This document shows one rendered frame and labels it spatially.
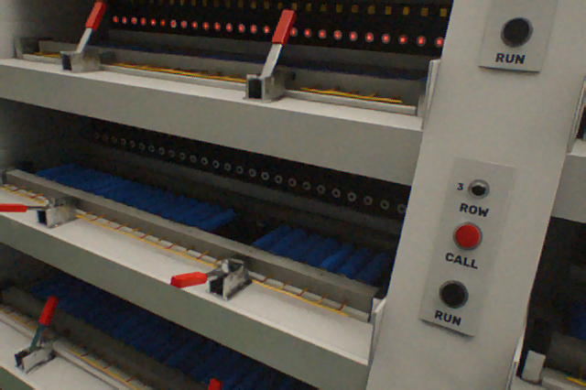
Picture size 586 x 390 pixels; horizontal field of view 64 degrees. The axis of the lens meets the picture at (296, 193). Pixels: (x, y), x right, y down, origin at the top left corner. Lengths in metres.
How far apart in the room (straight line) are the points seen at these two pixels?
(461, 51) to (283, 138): 0.16
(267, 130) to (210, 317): 0.19
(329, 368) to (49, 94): 0.46
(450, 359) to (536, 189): 0.13
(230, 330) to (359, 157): 0.20
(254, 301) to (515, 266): 0.23
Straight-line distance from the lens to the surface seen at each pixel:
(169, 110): 0.50
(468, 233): 0.35
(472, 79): 0.36
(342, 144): 0.39
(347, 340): 0.41
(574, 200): 0.36
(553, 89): 0.36
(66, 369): 0.69
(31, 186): 0.74
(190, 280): 0.41
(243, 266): 0.46
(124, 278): 0.54
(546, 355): 0.44
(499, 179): 0.35
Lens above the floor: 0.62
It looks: 5 degrees down
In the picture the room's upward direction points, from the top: 12 degrees clockwise
